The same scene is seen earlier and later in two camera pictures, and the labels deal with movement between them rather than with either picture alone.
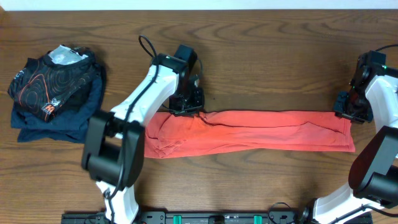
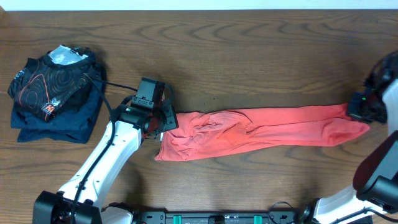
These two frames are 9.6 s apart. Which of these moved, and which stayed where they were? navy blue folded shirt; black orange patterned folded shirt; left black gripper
Moved: left black gripper
Stayed: navy blue folded shirt; black orange patterned folded shirt
